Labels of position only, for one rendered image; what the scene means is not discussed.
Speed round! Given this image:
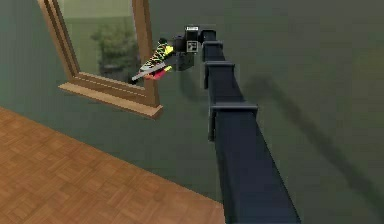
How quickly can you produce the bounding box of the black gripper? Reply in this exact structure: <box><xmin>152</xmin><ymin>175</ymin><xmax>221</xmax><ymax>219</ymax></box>
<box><xmin>169</xmin><ymin>34</ymin><xmax>196</xmax><ymax>72</ymax></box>

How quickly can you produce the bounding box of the multicolour high top tennis shoe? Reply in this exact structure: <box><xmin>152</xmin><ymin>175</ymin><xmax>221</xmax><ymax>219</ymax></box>
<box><xmin>131</xmin><ymin>37</ymin><xmax>175</xmax><ymax>82</ymax></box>

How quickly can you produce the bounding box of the brown framed window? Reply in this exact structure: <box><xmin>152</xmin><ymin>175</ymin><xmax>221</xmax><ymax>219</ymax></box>
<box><xmin>37</xmin><ymin>0</ymin><xmax>164</xmax><ymax>120</ymax></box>

